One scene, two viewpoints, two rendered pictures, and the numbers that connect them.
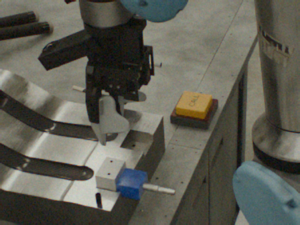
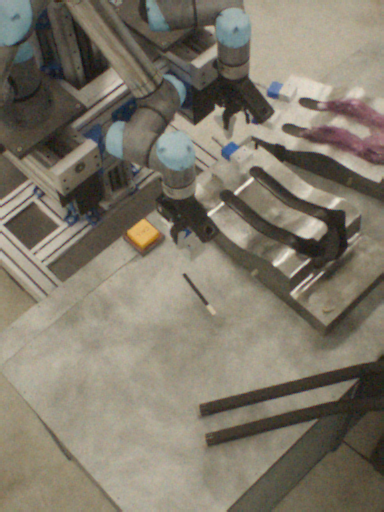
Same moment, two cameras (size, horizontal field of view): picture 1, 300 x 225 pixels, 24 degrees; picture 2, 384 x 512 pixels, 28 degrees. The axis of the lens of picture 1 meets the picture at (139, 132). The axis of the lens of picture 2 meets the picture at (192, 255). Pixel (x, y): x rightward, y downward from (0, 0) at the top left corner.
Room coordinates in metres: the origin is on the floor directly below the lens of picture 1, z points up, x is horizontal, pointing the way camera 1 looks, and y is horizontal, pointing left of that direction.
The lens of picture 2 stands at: (2.08, 0.50, 2.55)
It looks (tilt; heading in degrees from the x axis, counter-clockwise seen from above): 59 degrees down; 207
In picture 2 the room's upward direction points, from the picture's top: 5 degrees counter-clockwise
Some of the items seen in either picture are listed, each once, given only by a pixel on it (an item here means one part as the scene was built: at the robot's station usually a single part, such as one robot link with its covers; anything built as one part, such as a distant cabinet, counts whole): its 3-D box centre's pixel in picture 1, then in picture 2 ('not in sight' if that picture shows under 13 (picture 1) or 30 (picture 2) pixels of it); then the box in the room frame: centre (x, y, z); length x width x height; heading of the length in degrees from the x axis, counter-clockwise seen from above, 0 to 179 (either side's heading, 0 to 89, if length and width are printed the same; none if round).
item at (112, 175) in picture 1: (137, 185); (229, 150); (0.87, 0.01, 0.89); 0.13 x 0.05 x 0.05; 66
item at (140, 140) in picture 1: (136, 148); (211, 187); (0.98, 0.01, 0.87); 0.05 x 0.05 x 0.04; 66
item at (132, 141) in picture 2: not in sight; (138, 138); (1.17, -0.07, 1.25); 0.11 x 0.11 x 0.08; 87
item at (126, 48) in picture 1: (116, 53); (231, 85); (0.87, 0.02, 1.15); 0.09 x 0.08 x 0.12; 66
